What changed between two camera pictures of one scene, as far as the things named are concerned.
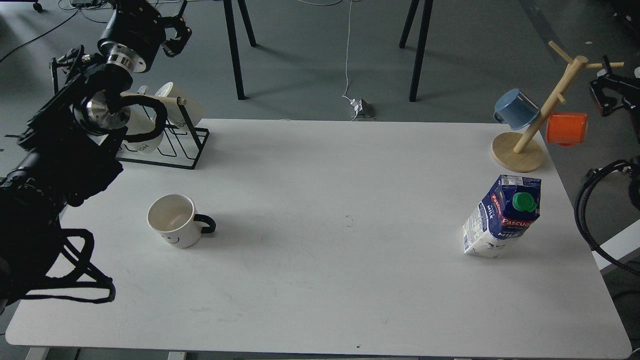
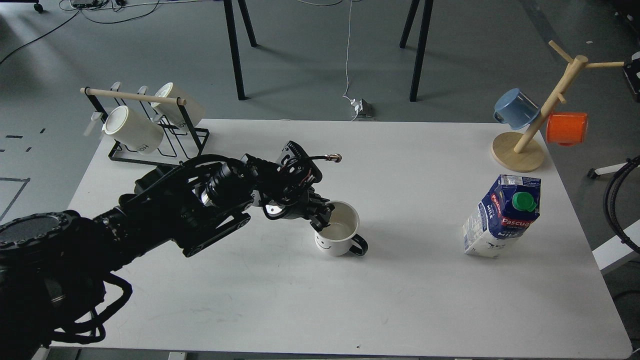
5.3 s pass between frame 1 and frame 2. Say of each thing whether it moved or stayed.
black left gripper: moved
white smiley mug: moved
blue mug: stayed
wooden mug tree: stayed
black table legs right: stayed
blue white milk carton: stayed
